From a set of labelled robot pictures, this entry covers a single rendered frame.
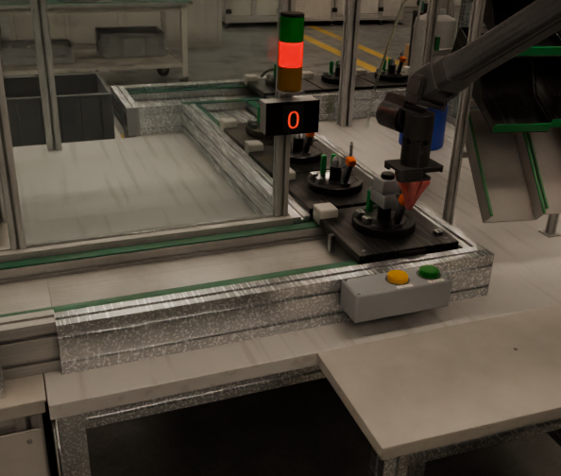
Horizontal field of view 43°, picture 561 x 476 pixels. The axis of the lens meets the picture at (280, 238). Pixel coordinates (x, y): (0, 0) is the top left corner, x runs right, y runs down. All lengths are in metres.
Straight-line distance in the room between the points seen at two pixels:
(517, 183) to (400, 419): 0.71
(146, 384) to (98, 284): 0.28
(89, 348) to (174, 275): 0.28
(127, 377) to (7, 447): 0.22
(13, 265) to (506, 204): 1.06
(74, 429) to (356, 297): 0.55
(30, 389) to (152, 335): 0.22
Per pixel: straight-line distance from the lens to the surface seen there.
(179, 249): 1.53
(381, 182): 1.53
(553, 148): 1.82
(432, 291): 1.41
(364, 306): 1.34
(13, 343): 1.28
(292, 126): 1.51
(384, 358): 1.34
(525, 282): 1.68
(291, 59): 1.48
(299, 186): 1.79
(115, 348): 1.29
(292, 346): 1.35
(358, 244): 1.50
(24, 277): 1.51
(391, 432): 1.18
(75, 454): 1.34
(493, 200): 1.66
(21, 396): 1.28
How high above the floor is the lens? 1.61
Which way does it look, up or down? 25 degrees down
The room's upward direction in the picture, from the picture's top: 2 degrees clockwise
